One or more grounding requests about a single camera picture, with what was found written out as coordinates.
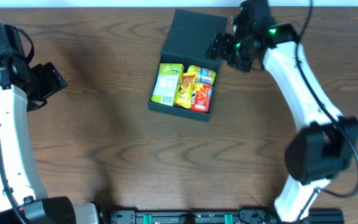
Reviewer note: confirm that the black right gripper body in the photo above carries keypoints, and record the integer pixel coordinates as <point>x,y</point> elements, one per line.
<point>225,45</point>

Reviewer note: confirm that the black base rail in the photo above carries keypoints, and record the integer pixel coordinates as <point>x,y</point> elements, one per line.
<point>244,216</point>

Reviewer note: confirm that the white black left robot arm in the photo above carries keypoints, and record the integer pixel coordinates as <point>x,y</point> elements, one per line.
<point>23,197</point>

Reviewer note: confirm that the red chips can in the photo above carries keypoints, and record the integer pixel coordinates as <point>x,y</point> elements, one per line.
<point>201,97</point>

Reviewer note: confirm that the yellow snack packet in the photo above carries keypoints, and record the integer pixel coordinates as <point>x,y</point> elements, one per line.
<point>184,95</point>

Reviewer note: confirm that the dark green box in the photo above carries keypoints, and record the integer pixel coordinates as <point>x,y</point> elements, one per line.
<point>189,38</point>

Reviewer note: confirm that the green yellow juice carton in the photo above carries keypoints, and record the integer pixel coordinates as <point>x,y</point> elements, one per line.
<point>167,84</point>

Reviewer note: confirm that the yellow mentos bottle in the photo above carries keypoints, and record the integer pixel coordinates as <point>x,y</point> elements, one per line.
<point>203,74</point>

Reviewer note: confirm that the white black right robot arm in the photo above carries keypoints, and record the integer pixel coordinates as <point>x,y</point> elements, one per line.
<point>322,157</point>

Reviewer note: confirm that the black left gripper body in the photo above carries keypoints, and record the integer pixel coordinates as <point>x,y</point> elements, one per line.
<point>51,80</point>

